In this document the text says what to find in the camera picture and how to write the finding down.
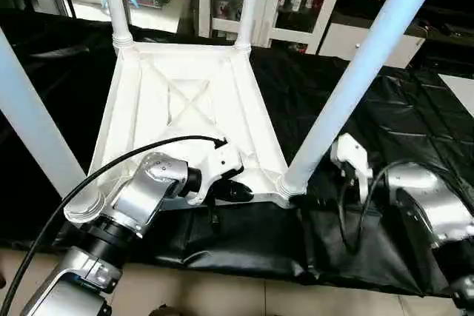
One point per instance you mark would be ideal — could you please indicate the white plastic table top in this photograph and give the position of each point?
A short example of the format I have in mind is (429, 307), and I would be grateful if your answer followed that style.
(185, 101)

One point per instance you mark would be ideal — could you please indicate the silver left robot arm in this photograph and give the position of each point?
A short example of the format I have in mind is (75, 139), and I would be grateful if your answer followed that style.
(141, 197)

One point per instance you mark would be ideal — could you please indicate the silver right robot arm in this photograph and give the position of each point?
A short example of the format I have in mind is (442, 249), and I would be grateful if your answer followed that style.
(437, 212)

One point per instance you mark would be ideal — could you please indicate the black work mat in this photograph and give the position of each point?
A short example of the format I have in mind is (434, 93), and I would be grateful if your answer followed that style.
(400, 123)

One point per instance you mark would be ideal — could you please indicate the white drawer unit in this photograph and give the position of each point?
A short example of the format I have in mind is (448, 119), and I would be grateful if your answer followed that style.
(335, 44)

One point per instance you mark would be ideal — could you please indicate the white flat board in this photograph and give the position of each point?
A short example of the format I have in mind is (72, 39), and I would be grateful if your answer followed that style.
(461, 92)

